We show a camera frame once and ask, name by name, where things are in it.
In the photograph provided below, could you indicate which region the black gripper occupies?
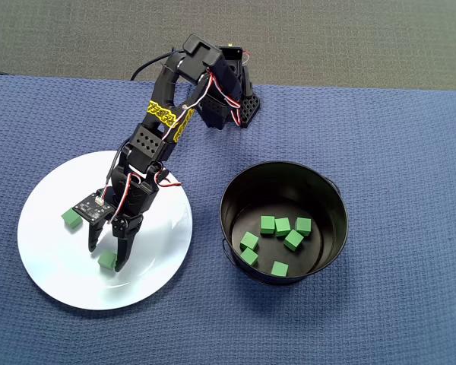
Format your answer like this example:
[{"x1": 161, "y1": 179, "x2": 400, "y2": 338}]
[{"x1": 87, "y1": 169, "x2": 157, "y2": 273}]

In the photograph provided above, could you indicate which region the green cube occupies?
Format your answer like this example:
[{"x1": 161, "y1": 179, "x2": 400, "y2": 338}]
[
  {"x1": 270, "y1": 260, "x2": 290, "y2": 278},
  {"x1": 239, "y1": 247, "x2": 260, "y2": 267},
  {"x1": 239, "y1": 231, "x2": 260, "y2": 251},
  {"x1": 60, "y1": 208, "x2": 84, "y2": 230},
  {"x1": 283, "y1": 230, "x2": 305, "y2": 252},
  {"x1": 274, "y1": 217, "x2": 292, "y2": 236},
  {"x1": 259, "y1": 214, "x2": 277, "y2": 235},
  {"x1": 97, "y1": 249, "x2": 118, "y2": 271},
  {"x1": 294, "y1": 217, "x2": 312, "y2": 237}
]

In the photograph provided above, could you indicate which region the white round plate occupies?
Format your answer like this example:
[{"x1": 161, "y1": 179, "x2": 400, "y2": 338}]
[{"x1": 17, "y1": 151, "x2": 194, "y2": 311}]

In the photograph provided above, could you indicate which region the black metal bucket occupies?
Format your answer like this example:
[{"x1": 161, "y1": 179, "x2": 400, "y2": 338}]
[{"x1": 218, "y1": 160, "x2": 350, "y2": 287}]

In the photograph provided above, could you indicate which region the blue woven cloth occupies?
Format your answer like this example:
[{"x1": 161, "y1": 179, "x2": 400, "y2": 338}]
[{"x1": 0, "y1": 72, "x2": 456, "y2": 365}]

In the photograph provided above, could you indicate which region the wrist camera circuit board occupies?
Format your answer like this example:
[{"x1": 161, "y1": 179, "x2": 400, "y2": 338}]
[{"x1": 71, "y1": 192, "x2": 114, "y2": 224}]

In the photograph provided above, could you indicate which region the white red servo cable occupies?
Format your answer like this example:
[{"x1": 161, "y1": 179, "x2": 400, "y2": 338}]
[
  {"x1": 109, "y1": 169, "x2": 182, "y2": 225},
  {"x1": 163, "y1": 70, "x2": 244, "y2": 144}
]

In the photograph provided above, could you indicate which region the thin black camera cable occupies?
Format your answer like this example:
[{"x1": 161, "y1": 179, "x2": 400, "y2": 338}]
[{"x1": 104, "y1": 47, "x2": 183, "y2": 201}]

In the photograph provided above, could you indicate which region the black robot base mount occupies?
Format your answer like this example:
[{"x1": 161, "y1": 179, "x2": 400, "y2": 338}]
[{"x1": 218, "y1": 42, "x2": 262, "y2": 129}]

